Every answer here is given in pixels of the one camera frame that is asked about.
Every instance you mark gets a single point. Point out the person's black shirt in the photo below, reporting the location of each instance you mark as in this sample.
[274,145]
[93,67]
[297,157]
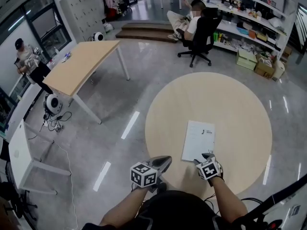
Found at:
[175,212]

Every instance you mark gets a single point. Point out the pale green flat box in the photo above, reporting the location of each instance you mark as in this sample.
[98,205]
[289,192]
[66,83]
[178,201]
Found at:
[244,65]
[247,55]

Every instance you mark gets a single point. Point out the person's left forearm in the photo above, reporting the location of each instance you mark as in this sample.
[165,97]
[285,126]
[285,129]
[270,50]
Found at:
[124,207]

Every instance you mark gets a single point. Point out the white cardboard box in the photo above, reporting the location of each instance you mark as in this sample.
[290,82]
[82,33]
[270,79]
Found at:
[280,71]

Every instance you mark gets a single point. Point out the person's right forearm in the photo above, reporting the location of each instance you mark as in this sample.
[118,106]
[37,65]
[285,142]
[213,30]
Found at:
[227,200]

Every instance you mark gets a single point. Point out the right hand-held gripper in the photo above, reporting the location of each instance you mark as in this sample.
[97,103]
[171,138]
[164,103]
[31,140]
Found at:
[208,170]

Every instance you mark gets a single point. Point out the white panel with black edge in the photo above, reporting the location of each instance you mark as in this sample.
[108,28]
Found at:
[283,200]

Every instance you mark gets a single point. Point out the white paper booklet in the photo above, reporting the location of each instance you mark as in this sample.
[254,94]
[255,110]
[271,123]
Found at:
[199,140]

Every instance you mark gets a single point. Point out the brown cardboard box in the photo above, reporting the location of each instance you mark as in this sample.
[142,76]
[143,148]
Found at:
[263,68]

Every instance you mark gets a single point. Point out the black office chair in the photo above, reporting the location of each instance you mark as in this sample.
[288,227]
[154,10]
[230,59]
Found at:
[14,200]
[204,35]

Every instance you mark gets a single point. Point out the red bag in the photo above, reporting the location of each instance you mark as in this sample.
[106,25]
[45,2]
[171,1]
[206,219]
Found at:
[112,13]

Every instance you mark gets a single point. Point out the white shelving unit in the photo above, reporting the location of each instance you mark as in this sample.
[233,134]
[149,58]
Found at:
[251,15]

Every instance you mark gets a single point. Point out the round wooden table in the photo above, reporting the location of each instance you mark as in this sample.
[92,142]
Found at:
[227,109]

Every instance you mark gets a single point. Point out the wooden step platform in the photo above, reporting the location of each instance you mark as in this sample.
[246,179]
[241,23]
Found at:
[146,32]

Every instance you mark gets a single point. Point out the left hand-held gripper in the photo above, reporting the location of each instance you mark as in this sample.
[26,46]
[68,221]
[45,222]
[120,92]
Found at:
[142,175]

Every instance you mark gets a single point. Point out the rectangular wooden table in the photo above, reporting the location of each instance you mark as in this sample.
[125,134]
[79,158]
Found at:
[84,61]

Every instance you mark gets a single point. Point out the paper with pens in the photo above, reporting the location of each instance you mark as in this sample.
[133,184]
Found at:
[66,57]

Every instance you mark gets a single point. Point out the white desk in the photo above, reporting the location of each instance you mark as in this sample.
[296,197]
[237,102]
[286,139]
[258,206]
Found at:
[18,152]

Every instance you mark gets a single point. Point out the black framed glass partition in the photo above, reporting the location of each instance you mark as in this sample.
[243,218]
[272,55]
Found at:
[43,23]

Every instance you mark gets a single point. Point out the grey locker cabinet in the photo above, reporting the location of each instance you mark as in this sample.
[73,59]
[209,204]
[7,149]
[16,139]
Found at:
[81,13]

